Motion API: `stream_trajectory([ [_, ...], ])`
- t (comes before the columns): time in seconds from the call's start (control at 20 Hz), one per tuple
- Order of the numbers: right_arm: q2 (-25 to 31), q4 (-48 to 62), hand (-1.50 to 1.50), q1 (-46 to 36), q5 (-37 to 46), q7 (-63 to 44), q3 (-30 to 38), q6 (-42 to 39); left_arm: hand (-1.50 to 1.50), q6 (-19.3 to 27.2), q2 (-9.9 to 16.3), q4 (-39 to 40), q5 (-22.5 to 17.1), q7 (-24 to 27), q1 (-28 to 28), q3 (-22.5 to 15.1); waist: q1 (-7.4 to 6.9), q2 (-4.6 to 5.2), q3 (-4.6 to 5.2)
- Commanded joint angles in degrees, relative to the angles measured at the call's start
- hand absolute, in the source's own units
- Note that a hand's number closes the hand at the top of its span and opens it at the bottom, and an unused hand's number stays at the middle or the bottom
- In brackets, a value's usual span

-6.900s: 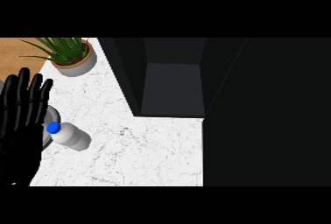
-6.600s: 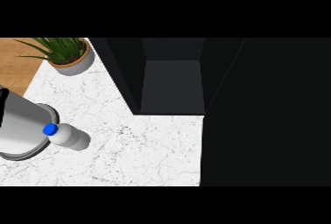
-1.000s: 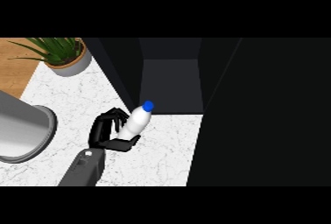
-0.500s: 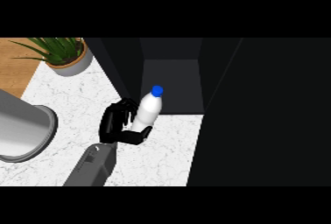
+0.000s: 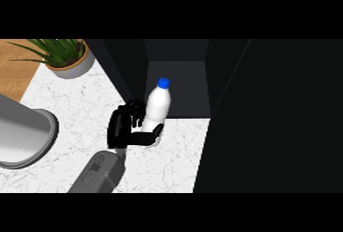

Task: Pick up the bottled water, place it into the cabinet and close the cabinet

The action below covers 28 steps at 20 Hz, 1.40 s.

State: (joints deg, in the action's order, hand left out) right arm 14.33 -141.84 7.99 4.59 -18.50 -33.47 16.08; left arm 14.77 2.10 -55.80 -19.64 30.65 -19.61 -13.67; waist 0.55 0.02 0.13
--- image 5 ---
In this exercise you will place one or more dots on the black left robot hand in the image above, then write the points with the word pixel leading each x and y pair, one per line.
pixel 118 130

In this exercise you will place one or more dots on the white blue-capped water bottle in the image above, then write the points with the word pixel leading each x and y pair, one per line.
pixel 159 105

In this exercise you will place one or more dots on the dark grey cabinet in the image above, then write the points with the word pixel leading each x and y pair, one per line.
pixel 178 87

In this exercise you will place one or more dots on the dark grey cabinet door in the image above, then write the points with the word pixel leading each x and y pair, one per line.
pixel 277 120

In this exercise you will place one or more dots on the grey cylindrical pot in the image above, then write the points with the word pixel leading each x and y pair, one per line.
pixel 23 136

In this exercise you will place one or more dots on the grey and terracotta plant pot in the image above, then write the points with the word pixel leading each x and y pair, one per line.
pixel 75 69

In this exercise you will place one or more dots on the green leafy plant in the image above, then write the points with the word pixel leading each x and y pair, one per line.
pixel 60 51

